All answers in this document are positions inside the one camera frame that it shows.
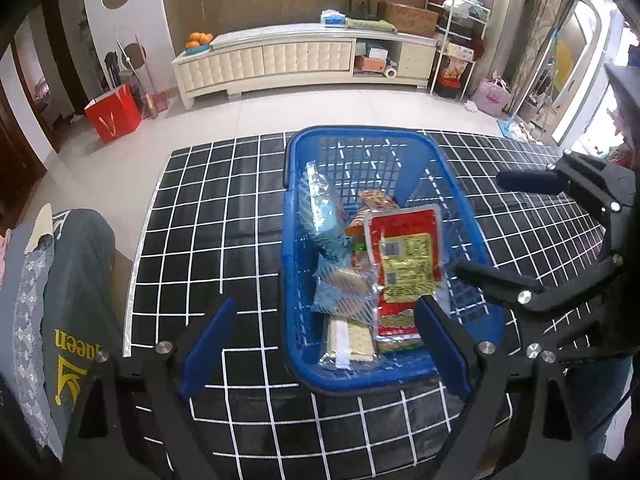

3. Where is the cardboard box on cabinet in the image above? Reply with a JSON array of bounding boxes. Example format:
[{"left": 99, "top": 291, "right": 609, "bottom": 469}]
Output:
[{"left": 383, "top": 2, "right": 439, "bottom": 37}]

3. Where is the black white grid mat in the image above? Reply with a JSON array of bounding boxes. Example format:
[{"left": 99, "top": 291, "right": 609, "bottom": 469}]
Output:
[{"left": 125, "top": 131, "right": 602, "bottom": 479}]

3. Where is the tissue box blue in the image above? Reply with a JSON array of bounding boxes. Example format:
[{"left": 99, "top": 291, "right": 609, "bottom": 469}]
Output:
[{"left": 320, "top": 9, "right": 346, "bottom": 27}]

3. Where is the green folded cloth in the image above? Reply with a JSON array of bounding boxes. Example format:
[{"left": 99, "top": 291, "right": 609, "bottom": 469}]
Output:
[{"left": 345, "top": 18, "right": 398, "bottom": 34}]

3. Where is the light blue snack bag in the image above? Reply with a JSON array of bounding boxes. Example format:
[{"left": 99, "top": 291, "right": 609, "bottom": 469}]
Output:
[{"left": 298, "top": 160, "right": 354, "bottom": 313}]

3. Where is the red gift bag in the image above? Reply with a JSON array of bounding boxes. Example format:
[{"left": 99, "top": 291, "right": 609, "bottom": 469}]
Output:
[{"left": 85, "top": 84, "right": 142, "bottom": 144}]

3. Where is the pink shopping bag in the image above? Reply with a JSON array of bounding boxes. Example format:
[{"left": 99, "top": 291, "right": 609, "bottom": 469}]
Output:
[{"left": 471, "top": 72, "right": 512, "bottom": 117}]

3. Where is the green cracker pack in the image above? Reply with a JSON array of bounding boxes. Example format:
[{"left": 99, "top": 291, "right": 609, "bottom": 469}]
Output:
[{"left": 319, "top": 316, "right": 378, "bottom": 372}]

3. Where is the broom and dustpan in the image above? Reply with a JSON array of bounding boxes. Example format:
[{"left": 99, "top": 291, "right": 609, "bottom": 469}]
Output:
[{"left": 104, "top": 37, "right": 168, "bottom": 119}]

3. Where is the grey queen pillow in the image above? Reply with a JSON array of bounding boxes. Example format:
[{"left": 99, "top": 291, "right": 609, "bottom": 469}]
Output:
[{"left": 41, "top": 209, "right": 122, "bottom": 456}]

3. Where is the clear biscuit pack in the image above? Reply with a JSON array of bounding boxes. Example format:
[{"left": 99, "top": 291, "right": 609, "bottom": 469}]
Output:
[{"left": 310, "top": 264, "right": 378, "bottom": 326}]

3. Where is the blue floral bedsheet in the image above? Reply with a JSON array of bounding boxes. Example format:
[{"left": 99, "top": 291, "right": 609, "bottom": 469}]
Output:
[{"left": 1, "top": 222, "right": 62, "bottom": 455}]

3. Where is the red sausage snack pack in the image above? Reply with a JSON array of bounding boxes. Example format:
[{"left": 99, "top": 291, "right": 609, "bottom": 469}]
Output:
[{"left": 363, "top": 205, "right": 446, "bottom": 353}]

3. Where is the white metal shelf rack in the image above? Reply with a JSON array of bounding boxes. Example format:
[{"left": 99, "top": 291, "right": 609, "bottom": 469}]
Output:
[{"left": 425, "top": 0, "right": 491, "bottom": 100}]

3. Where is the plate of oranges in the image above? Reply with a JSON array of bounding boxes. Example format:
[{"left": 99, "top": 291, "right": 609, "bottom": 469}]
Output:
[{"left": 184, "top": 32, "right": 214, "bottom": 55}]

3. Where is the cream TV cabinet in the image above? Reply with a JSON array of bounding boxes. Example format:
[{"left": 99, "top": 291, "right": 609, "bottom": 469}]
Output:
[{"left": 172, "top": 23, "right": 437, "bottom": 108}]

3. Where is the blue plastic basket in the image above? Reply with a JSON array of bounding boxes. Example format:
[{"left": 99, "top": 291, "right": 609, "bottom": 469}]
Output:
[{"left": 280, "top": 126, "right": 504, "bottom": 396}]

